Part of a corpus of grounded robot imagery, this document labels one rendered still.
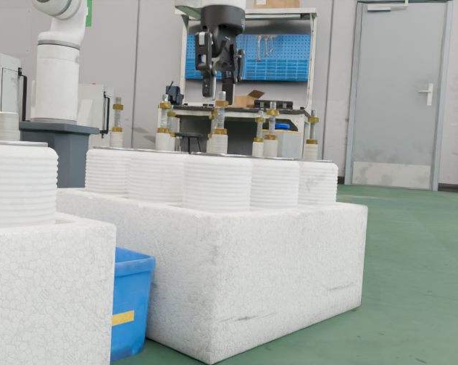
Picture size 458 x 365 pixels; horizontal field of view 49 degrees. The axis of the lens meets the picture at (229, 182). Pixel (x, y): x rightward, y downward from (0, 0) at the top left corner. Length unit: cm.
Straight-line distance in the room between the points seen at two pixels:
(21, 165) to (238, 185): 30
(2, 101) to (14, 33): 423
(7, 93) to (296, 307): 298
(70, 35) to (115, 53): 561
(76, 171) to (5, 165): 72
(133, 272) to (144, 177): 17
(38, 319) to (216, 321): 23
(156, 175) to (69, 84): 51
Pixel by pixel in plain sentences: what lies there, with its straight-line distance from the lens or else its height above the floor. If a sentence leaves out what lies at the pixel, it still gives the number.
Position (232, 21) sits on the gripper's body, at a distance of 86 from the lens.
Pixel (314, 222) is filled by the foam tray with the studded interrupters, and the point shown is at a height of 16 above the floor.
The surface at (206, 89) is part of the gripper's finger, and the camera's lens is 83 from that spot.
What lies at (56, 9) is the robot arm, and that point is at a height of 55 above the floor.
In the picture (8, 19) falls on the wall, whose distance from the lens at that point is 778.
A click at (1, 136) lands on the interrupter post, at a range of 52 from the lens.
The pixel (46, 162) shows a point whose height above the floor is 24.
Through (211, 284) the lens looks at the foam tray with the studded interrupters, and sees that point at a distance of 62.
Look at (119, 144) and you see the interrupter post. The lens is 87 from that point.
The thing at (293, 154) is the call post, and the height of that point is 26.
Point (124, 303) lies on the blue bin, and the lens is 63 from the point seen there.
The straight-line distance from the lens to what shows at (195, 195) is 67.
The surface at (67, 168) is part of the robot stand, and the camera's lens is 116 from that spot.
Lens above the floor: 25
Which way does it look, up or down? 3 degrees down
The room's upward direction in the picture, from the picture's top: 3 degrees clockwise
